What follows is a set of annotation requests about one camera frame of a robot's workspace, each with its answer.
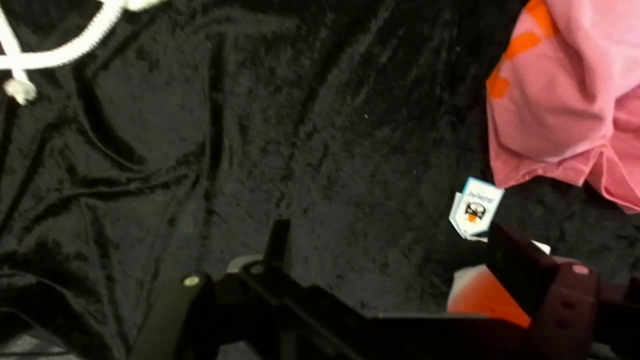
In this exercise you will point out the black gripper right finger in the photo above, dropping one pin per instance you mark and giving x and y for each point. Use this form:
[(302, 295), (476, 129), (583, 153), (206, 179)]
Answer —
[(566, 306)]

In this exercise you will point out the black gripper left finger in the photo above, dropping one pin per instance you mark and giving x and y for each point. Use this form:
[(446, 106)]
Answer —
[(181, 313)]

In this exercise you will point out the black velvet tablecloth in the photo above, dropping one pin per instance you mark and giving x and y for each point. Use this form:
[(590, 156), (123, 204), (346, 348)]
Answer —
[(266, 132)]

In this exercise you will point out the pink cloth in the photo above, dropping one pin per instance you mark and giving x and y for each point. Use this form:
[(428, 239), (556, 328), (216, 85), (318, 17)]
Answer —
[(566, 100)]

